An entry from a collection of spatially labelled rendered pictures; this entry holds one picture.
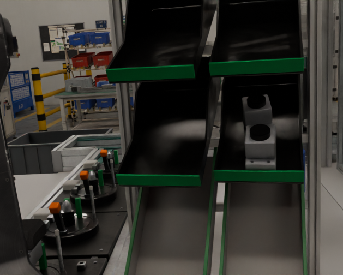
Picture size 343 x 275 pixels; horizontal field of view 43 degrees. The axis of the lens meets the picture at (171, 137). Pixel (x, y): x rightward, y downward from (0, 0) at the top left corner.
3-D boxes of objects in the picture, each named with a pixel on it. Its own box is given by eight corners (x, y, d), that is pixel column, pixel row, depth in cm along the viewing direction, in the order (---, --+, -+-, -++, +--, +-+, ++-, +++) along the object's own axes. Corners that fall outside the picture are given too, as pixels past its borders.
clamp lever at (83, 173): (91, 195, 124) (86, 174, 119) (84, 196, 124) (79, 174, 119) (94, 187, 127) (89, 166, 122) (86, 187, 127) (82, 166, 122)
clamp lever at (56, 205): (65, 232, 100) (57, 208, 95) (56, 232, 100) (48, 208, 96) (68, 221, 103) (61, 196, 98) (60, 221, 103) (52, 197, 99)
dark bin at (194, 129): (201, 188, 65) (194, 149, 61) (119, 186, 69) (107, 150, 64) (221, 89, 87) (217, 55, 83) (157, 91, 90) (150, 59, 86)
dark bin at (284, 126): (304, 184, 64) (305, 144, 60) (215, 183, 67) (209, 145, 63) (298, 84, 86) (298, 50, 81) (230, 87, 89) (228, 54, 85)
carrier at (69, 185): (128, 217, 118) (124, 173, 115) (41, 221, 120) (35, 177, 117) (140, 188, 141) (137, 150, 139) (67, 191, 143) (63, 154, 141)
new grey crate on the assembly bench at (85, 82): (86, 91, 612) (84, 79, 608) (65, 92, 614) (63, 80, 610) (92, 88, 651) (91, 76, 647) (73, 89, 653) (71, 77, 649)
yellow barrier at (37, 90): (47, 135, 748) (38, 67, 724) (35, 136, 750) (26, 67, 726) (97, 106, 1079) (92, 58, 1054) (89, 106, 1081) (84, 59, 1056)
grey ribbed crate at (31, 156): (103, 178, 270) (99, 141, 266) (5, 181, 276) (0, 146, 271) (116, 159, 312) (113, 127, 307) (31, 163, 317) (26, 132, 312)
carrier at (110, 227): (109, 262, 94) (103, 207, 91) (1, 265, 96) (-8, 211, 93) (127, 218, 118) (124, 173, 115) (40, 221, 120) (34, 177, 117)
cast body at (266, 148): (276, 179, 65) (275, 142, 61) (246, 179, 66) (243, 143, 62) (276, 144, 72) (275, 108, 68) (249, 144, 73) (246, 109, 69)
